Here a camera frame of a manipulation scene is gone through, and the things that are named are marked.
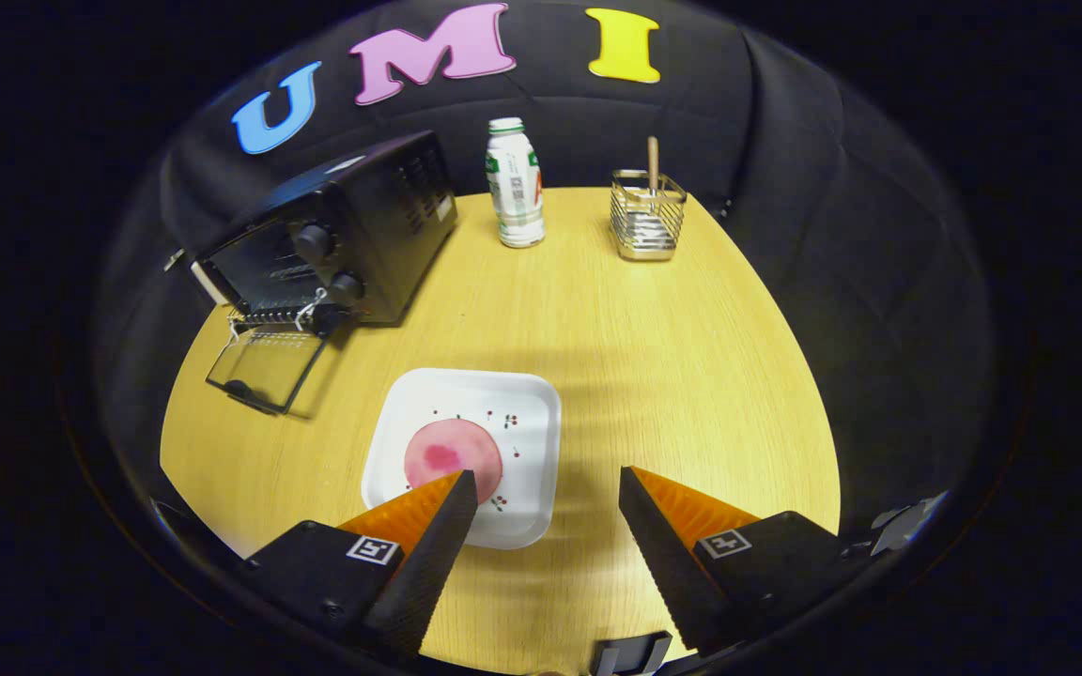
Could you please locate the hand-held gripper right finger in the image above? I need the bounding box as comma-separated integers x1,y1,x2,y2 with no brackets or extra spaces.
618,465,866,658

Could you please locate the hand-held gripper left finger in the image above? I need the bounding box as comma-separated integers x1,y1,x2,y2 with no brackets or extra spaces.
242,469,479,658

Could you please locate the metal wire utensil holder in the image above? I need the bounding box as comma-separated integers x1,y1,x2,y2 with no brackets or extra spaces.
610,169,688,262

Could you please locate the black toaster oven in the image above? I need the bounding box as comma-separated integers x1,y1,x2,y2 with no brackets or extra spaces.
192,130,459,416

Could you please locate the white cord loop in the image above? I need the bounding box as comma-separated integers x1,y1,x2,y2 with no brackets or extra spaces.
295,286,330,331

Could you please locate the pink ham slice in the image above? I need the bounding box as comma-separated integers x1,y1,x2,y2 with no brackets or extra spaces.
404,419,504,499

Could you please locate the white plastic bottle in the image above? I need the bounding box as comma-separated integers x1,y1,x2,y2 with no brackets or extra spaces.
486,116,547,249

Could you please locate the metal wire oven rack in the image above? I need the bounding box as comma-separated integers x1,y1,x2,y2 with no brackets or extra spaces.
229,305,318,331

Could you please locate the white square plate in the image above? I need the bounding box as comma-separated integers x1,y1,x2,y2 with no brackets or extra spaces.
361,367,563,550

